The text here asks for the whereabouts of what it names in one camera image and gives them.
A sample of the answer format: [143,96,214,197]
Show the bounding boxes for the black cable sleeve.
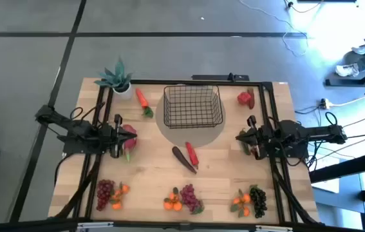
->
[53,154,102,219]
[272,160,320,225]

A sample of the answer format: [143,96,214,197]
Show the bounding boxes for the potted succulent white pot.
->
[93,57,135,101]

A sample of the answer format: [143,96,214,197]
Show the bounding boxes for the green pepper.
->
[239,128,251,156]

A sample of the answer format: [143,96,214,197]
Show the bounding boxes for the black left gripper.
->
[104,114,138,159]

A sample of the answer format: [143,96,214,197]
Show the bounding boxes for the black aluminium frame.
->
[72,79,299,225]

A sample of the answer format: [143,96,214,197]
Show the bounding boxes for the pink dragon fruit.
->
[121,124,138,162]

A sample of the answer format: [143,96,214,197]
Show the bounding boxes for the black diagonal beam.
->
[309,151,365,184]

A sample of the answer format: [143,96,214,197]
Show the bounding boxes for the black wire basket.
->
[162,84,224,130]

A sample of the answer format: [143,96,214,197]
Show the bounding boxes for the silver frame bracket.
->
[77,221,115,231]
[254,225,294,232]

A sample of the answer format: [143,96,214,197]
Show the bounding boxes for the white floor cable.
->
[238,0,309,57]

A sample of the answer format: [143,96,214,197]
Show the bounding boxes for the red chili pepper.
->
[185,141,200,170]

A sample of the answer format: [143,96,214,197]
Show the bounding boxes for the black furniture foot bar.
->
[325,69,365,88]

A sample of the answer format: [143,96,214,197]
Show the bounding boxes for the round grey mat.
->
[155,84,227,148]

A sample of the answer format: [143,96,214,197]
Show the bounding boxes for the black floor cable with plug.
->
[284,0,324,14]

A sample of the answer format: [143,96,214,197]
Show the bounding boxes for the black grape bunch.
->
[248,184,268,219]

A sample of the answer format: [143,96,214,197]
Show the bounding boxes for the purple-red grape bunch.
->
[179,183,205,215]

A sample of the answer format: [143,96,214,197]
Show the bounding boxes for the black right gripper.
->
[236,115,267,161]

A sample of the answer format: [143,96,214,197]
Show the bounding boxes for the red bell pepper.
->
[236,92,251,106]

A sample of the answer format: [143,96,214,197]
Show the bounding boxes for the dark red pepper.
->
[247,86,256,110]

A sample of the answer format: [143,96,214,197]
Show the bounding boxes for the orange carrot green leaves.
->
[135,87,154,119]

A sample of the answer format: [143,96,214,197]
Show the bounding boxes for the orange cluster with leaves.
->
[229,188,252,218]
[109,182,131,211]
[163,186,183,212]

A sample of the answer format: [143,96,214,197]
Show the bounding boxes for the black frame beam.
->
[0,217,365,232]

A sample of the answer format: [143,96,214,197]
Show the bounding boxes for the black flat bar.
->
[191,73,250,82]

